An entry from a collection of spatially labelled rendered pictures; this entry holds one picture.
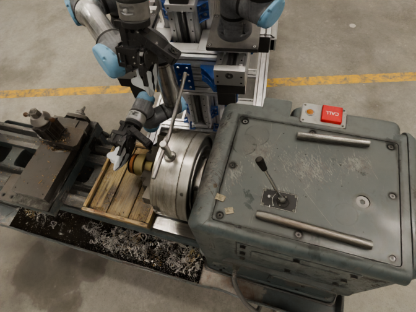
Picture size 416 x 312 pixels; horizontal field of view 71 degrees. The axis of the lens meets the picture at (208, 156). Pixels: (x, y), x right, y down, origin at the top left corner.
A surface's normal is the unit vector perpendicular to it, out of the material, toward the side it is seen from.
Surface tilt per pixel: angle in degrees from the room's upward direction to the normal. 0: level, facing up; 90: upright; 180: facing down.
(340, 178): 0
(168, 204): 64
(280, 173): 0
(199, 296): 0
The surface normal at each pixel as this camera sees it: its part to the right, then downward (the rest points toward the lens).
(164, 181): -0.23, 0.07
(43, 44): -0.09, -0.50
